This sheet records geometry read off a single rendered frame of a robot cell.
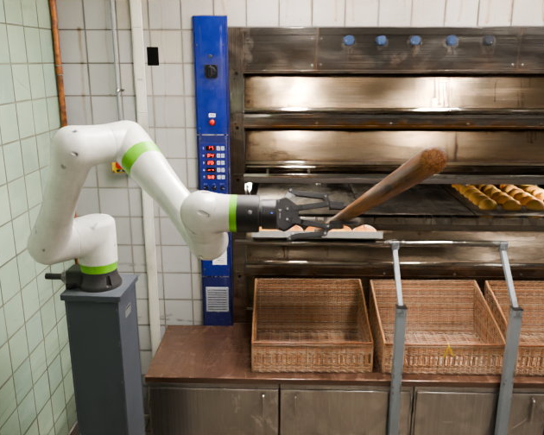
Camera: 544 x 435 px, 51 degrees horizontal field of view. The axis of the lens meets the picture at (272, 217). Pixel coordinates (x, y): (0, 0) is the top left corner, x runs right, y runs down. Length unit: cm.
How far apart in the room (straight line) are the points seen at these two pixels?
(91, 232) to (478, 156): 188
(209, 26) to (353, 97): 76
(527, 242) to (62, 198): 231
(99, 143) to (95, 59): 134
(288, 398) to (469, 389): 81
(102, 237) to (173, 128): 105
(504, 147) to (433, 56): 57
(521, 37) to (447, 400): 171
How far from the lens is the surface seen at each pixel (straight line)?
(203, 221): 135
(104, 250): 198
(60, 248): 189
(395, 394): 266
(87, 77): 297
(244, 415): 276
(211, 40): 280
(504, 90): 300
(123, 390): 214
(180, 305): 313
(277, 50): 282
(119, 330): 203
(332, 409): 274
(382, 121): 286
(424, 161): 62
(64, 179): 169
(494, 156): 300
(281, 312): 301
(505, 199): 336
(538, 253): 323
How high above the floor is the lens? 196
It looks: 16 degrees down
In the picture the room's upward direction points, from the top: straight up
